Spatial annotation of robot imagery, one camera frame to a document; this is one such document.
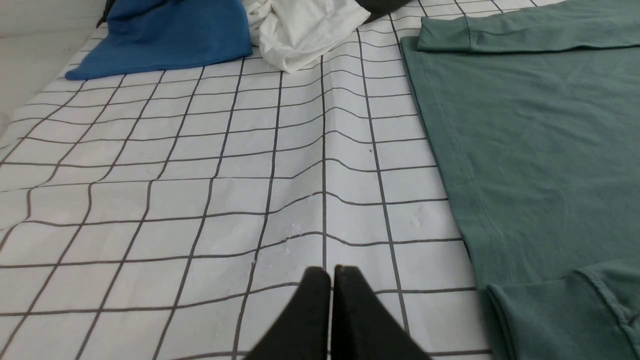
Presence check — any white garment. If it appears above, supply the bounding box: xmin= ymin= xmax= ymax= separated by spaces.
xmin=241 ymin=0 xmax=371 ymax=74

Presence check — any blue garment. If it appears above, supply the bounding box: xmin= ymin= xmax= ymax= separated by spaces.
xmin=65 ymin=0 xmax=253 ymax=81

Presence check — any dark olive garment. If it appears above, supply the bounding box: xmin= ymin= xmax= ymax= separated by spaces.
xmin=355 ymin=0 xmax=411 ymax=24

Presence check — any green long-sleeve top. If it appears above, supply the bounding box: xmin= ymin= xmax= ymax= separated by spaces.
xmin=401 ymin=0 xmax=640 ymax=360

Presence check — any white grid-pattern tablecloth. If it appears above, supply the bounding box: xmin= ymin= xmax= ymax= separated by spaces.
xmin=0 ymin=0 xmax=548 ymax=360

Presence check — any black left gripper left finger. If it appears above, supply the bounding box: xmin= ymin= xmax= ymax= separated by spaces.
xmin=245 ymin=267 xmax=331 ymax=360

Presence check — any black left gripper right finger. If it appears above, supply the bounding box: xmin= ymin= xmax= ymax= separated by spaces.
xmin=330 ymin=265 xmax=430 ymax=360

